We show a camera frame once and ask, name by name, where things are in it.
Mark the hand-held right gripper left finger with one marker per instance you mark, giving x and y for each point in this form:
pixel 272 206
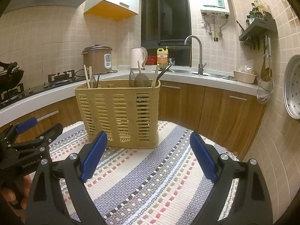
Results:
pixel 93 154

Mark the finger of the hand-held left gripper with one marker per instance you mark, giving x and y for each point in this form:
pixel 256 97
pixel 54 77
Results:
pixel 50 136
pixel 25 124

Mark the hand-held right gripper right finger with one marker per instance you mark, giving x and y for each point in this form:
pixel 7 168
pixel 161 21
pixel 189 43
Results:
pixel 204 159

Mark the yellow plastic utensil basket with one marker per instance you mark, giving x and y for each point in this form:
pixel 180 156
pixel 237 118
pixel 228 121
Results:
pixel 105 112

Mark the wooden chopstick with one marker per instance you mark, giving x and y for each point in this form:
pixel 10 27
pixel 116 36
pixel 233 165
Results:
pixel 86 76
pixel 90 77
pixel 139 66
pixel 155 75

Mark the person's left hand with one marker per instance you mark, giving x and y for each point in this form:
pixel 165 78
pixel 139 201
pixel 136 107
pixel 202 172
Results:
pixel 27 185

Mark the black gas stove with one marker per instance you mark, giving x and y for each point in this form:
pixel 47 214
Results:
pixel 35 89

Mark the wooden base cabinets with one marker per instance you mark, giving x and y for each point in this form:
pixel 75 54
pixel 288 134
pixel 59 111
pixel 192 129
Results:
pixel 211 112

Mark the black wok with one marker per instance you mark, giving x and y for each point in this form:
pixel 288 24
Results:
pixel 10 75

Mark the striped woven mat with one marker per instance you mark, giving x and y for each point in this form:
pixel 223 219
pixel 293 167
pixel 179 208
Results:
pixel 145 180

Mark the steel sink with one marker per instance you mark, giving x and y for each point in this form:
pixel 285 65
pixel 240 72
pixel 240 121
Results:
pixel 211 75

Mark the brown rice cooker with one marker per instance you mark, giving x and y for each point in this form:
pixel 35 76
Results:
pixel 96 61

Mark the hanging metal strainer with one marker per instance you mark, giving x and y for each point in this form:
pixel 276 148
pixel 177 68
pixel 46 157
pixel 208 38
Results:
pixel 264 91

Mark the metal kitchen faucet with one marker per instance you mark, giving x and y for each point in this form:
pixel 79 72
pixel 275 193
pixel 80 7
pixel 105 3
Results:
pixel 200 68

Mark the beige bowl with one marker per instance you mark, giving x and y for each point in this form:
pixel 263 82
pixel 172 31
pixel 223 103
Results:
pixel 245 77

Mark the plastic bag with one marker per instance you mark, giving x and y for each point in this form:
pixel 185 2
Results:
pixel 246 66

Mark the white electric kettle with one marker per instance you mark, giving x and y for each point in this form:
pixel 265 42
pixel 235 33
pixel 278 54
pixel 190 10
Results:
pixel 137 58

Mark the hanging ladle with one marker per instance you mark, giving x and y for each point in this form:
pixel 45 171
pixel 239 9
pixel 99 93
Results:
pixel 266 72

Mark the yellow dish soap bottle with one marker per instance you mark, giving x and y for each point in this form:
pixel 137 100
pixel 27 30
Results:
pixel 162 57

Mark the red container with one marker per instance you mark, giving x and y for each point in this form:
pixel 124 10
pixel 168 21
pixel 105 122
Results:
pixel 152 61

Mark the round metal steamer tray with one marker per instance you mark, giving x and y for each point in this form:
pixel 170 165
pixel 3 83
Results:
pixel 293 89

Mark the water heater pipes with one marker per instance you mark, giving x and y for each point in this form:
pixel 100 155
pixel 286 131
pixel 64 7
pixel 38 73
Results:
pixel 214 28

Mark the dark framed window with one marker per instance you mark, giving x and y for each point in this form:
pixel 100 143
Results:
pixel 164 16

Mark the row of condiment bottles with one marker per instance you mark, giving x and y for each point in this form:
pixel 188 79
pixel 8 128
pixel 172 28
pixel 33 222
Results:
pixel 257 11

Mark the wall socket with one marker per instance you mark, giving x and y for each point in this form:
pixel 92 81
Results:
pixel 204 25

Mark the grey wall rack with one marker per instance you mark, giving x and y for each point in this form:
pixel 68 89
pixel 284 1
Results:
pixel 260 30

